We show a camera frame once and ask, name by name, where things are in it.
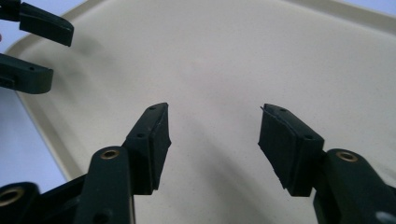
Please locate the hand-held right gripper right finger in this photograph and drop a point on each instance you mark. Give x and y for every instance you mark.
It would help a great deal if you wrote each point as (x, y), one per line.
(289, 149)

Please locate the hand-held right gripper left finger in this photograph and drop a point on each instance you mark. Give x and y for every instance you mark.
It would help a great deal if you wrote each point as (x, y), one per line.
(146, 149)

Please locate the beige plastic tray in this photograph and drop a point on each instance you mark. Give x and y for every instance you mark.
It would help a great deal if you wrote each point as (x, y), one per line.
(218, 62)

